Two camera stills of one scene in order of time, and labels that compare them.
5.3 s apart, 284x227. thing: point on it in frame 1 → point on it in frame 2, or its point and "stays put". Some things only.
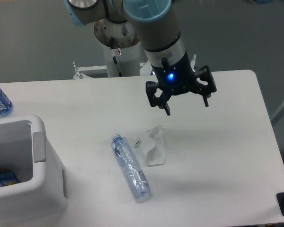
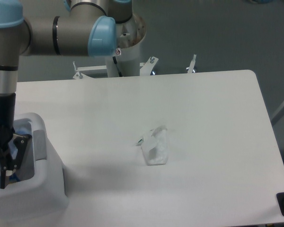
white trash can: (21, 143) stays put
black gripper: (177, 79) → (3, 113)
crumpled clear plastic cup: (152, 145) stays put
